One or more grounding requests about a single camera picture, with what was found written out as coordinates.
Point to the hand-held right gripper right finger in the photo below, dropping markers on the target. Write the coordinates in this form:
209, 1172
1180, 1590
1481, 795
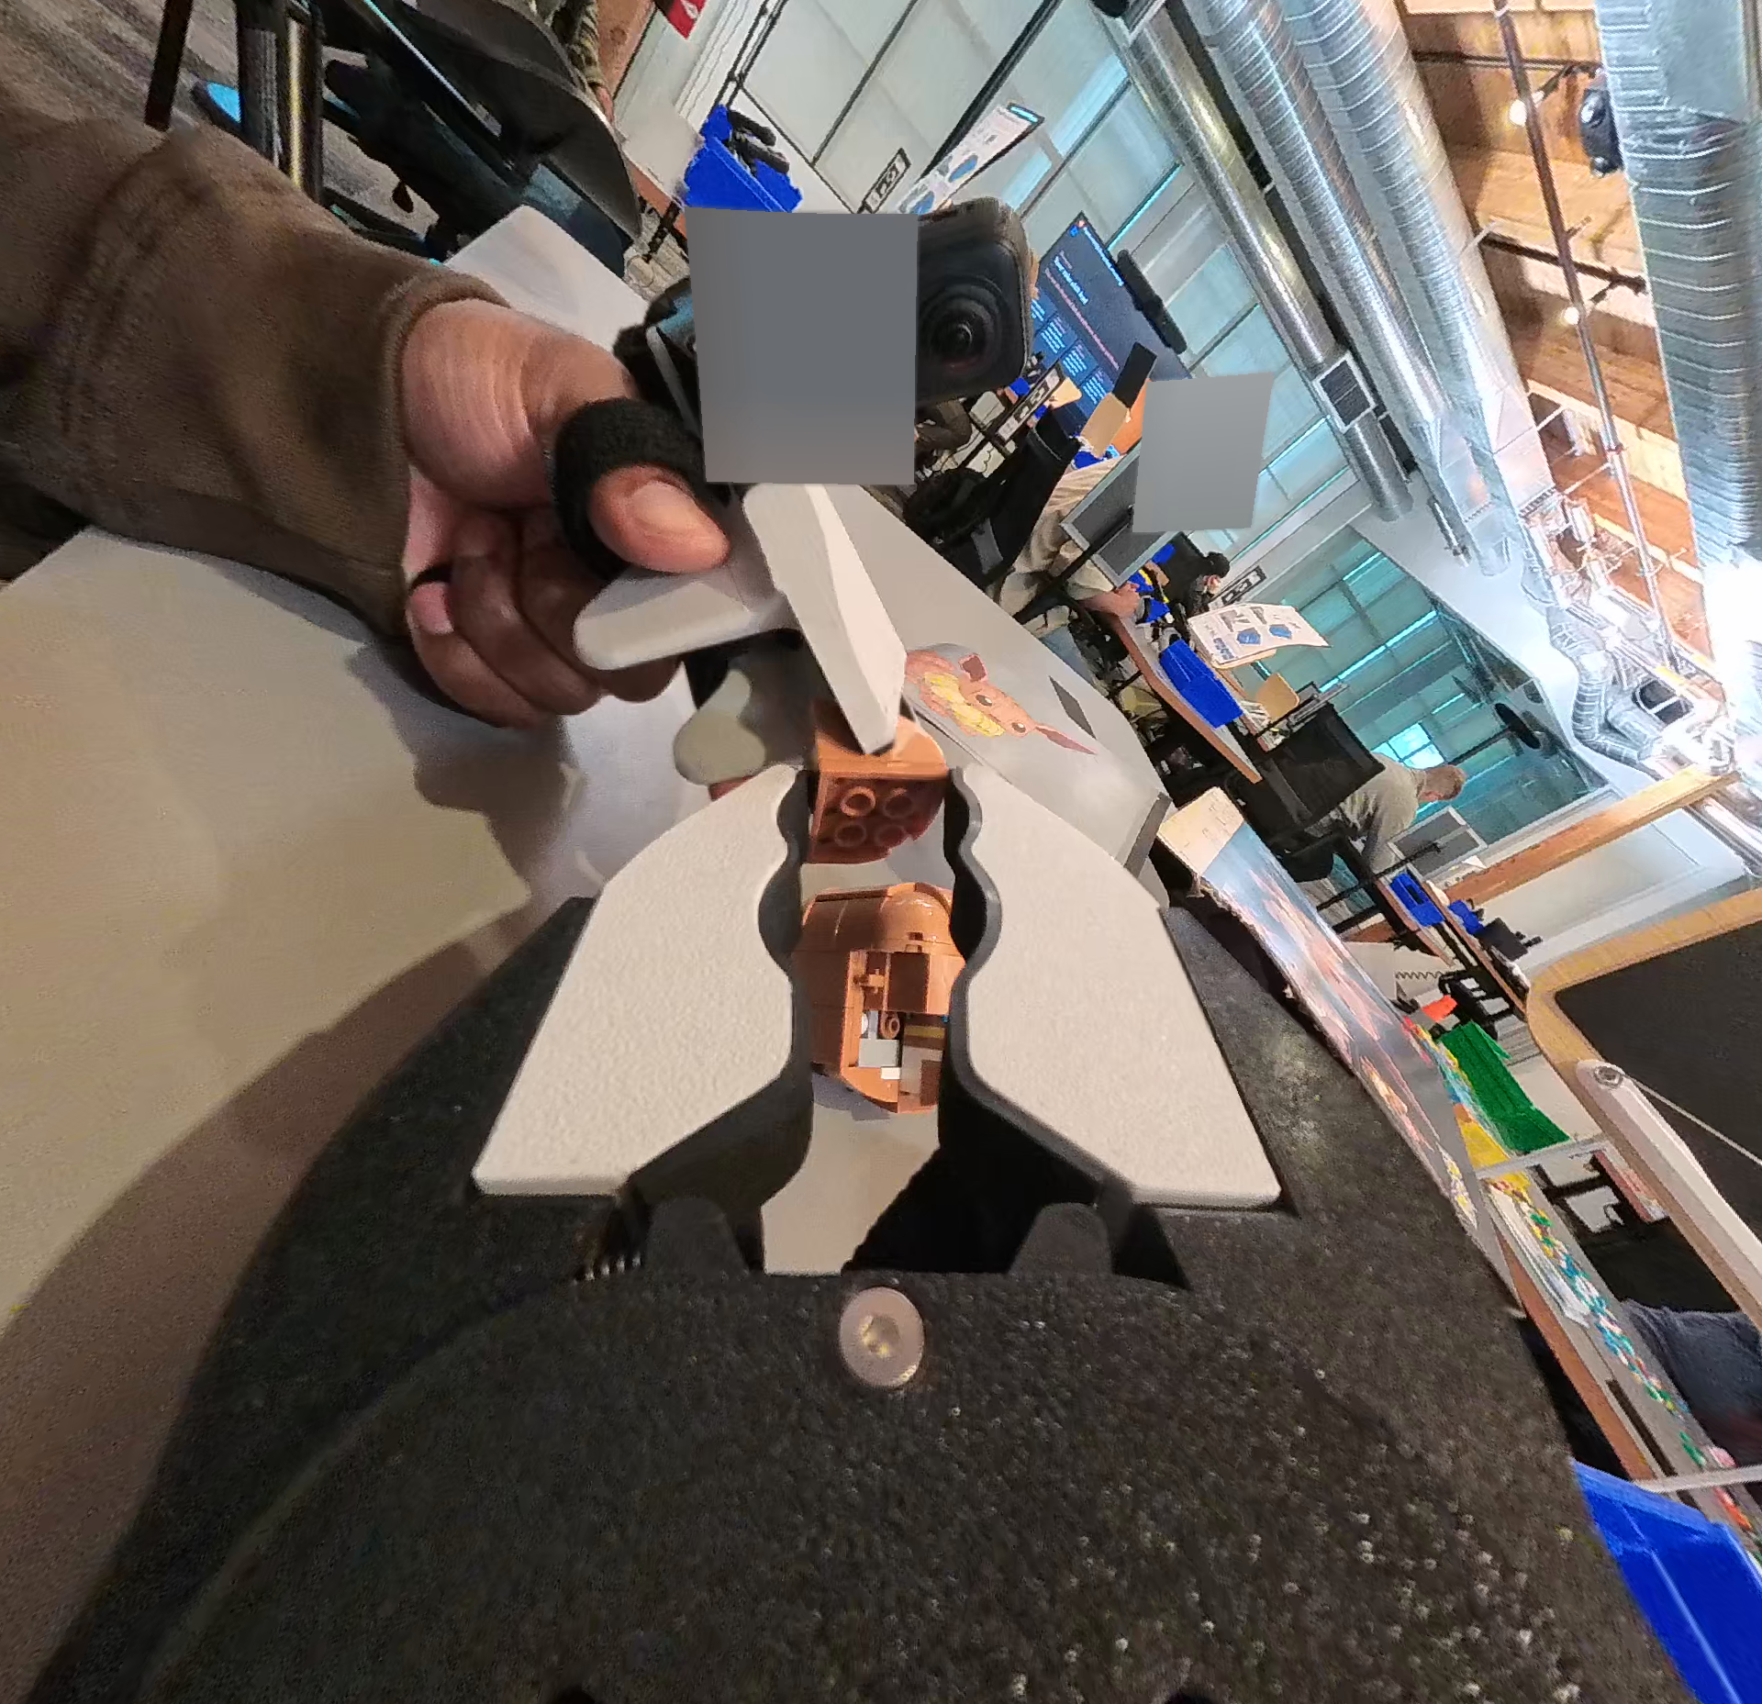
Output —
1115, 1044

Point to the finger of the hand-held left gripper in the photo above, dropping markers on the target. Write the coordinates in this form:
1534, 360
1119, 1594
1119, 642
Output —
839, 618
690, 608

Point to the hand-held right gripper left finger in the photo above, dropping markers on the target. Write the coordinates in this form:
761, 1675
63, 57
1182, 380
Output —
647, 1044

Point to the brown rounded brick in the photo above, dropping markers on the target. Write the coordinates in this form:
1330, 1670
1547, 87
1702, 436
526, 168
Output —
877, 792

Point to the brown brick assembly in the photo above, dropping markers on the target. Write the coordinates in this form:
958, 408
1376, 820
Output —
887, 1002

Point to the blue plastic bin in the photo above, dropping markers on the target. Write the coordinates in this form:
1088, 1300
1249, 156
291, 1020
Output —
1679, 1594

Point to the grey desk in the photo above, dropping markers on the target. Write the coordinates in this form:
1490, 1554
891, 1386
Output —
221, 769

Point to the person's left hand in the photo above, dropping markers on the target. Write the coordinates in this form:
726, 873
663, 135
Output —
482, 493

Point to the black computer monitor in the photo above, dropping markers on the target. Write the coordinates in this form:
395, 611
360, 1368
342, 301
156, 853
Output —
1089, 286

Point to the fox print instruction booklet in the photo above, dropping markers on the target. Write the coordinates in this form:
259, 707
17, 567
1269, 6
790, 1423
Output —
1033, 687

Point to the printed cardboard box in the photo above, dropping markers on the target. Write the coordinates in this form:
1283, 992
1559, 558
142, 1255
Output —
1378, 1044

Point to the stack of blue bins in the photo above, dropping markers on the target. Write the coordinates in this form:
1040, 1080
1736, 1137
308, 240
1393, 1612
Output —
739, 163

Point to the black office chair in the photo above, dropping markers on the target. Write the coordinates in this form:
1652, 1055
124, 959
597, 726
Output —
509, 108

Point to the black board with wooden edge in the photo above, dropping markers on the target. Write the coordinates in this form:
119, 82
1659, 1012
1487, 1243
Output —
1679, 1044

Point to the silver ventilation duct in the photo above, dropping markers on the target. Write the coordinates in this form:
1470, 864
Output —
1295, 136

